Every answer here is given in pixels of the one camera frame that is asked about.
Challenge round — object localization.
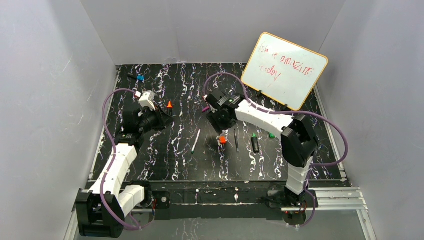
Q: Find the magenta pen cap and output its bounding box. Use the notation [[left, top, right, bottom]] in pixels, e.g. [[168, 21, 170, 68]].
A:
[[202, 106, 210, 113]]

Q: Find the orange black highlighter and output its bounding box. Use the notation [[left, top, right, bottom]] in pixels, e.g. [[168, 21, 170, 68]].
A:
[[166, 101, 174, 117]]

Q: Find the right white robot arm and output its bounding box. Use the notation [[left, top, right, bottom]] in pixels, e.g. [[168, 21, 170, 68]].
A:
[[203, 89, 319, 205]]

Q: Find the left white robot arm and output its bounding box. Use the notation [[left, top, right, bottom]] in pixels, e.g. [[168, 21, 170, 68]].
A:
[[75, 105, 174, 238]]

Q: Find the black ballpoint pen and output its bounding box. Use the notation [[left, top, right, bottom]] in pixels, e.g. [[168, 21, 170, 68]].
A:
[[233, 129, 240, 153]]

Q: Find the green tipped black highlighter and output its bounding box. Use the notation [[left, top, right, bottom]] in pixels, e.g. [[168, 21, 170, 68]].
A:
[[251, 133, 260, 153]]

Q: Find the blue capped black marker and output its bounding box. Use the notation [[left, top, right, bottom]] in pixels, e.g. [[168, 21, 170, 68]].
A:
[[127, 73, 145, 82]]

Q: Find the yellow framed whiteboard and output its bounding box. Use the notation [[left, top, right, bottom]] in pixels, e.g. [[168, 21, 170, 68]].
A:
[[241, 32, 329, 111]]

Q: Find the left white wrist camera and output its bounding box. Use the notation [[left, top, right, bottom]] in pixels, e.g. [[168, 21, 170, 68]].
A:
[[135, 90, 156, 111]]

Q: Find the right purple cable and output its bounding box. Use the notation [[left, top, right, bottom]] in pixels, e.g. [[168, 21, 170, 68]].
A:
[[202, 72, 350, 228]]

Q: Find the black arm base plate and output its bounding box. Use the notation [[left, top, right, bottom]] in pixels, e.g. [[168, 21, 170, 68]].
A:
[[77, 180, 319, 221]]

